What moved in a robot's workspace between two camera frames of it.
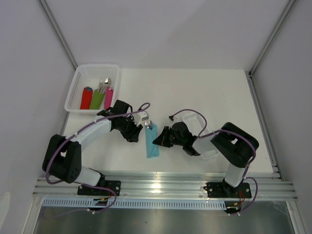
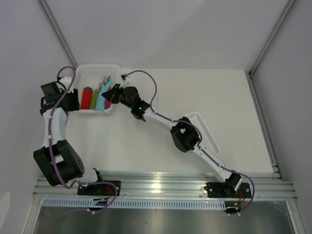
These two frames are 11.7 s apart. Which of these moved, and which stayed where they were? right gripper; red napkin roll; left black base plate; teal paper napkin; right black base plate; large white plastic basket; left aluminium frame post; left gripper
Moved: right gripper; left gripper; teal paper napkin
Stayed: left black base plate; left aluminium frame post; large white plastic basket; right black base plate; red napkin roll
